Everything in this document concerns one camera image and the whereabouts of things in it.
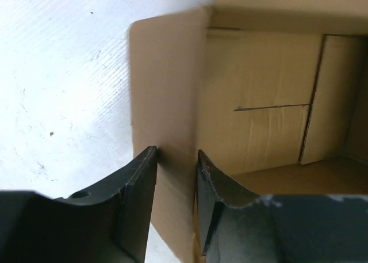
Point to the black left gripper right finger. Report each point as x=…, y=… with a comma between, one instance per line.
x=296, y=213

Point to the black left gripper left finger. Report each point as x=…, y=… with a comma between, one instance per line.
x=106, y=222

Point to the brown cardboard express box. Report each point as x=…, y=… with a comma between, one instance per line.
x=255, y=85

